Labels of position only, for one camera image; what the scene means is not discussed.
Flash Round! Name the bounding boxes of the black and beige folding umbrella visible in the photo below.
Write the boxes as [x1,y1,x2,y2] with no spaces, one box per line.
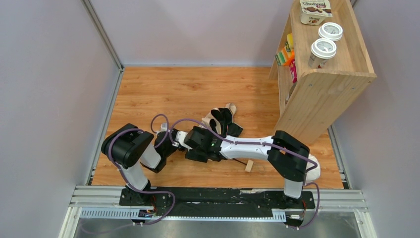
[201,103,243,137]

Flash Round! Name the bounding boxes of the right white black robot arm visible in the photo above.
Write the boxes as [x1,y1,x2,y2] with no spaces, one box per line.
[176,126,310,201]

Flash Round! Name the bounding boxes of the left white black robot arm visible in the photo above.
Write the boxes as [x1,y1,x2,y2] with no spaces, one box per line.
[101,123,179,206]

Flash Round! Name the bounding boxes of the crumpled white plastic bag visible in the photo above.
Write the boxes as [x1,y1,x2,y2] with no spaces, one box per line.
[305,154,321,184]

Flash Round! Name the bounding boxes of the green orange sponge pack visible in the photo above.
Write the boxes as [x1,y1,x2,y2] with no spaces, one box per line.
[275,46,295,66]

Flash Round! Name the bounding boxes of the pink package on shelf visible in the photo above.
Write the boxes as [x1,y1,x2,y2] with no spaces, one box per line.
[289,59,298,84]

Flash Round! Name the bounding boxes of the yellow green item on shelf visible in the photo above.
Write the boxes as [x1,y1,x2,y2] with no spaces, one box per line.
[285,33,294,52]

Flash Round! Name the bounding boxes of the wooden shelf unit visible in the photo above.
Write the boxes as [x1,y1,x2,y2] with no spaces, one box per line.
[269,0,376,144]

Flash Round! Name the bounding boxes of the near white lidded cup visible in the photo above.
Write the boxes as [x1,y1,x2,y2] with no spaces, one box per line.
[308,38,337,68]

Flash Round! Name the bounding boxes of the white lidded cup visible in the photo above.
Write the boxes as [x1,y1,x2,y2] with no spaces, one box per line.
[308,38,337,68]
[318,22,343,42]

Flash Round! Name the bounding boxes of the far white lidded cup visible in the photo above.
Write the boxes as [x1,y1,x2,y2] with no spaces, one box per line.
[318,22,343,42]

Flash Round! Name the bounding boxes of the Chobani yogurt cup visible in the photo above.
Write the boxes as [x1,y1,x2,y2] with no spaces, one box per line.
[300,0,333,26]

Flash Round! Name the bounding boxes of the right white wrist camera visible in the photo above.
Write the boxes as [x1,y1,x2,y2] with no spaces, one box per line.
[173,131,191,149]

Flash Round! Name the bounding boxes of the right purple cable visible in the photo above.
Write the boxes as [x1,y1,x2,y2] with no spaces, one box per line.
[169,118,320,230]

